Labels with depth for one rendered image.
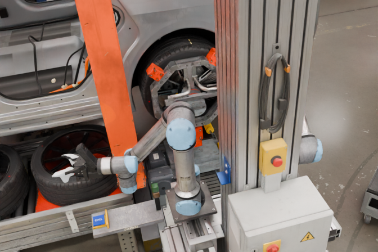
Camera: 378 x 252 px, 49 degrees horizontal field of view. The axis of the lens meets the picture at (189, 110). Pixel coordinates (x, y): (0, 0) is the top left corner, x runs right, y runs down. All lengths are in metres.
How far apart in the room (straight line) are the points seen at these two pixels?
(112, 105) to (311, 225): 1.21
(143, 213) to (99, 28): 1.19
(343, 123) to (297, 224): 2.58
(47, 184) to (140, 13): 1.29
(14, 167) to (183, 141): 1.76
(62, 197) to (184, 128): 1.55
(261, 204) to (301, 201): 0.15
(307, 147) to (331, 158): 1.52
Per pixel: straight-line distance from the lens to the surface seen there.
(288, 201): 1.64
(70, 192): 2.93
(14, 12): 4.48
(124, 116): 2.32
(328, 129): 3.98
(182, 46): 2.78
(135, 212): 2.67
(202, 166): 3.30
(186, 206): 1.91
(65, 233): 3.06
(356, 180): 3.55
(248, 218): 1.58
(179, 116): 1.65
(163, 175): 2.92
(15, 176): 3.11
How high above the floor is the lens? 2.45
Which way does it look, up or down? 36 degrees down
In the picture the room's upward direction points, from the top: 5 degrees counter-clockwise
